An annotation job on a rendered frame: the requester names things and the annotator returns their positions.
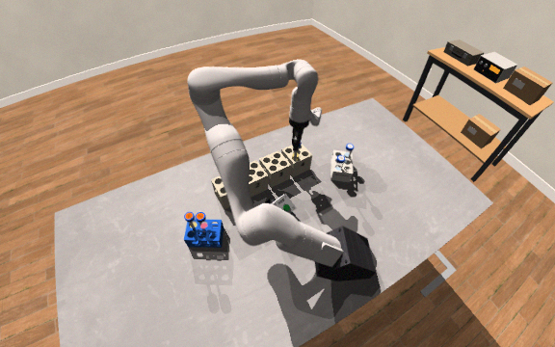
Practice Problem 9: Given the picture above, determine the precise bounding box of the white tube rack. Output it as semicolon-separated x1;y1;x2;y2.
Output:
330;150;353;182

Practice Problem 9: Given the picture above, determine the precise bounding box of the blue tube rack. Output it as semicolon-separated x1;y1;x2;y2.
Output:
184;220;224;248

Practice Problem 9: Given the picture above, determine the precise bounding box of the conical centrifuge tube with pink liquid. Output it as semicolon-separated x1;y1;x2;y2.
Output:
196;212;208;228

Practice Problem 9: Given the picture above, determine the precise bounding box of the clear conical tube with tan liquid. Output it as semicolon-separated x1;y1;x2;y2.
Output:
184;212;197;228

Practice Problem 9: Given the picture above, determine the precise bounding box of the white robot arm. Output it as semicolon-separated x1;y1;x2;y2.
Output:
188;60;343;267

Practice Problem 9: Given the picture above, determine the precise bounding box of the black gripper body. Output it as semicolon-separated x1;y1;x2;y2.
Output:
289;117;309;137

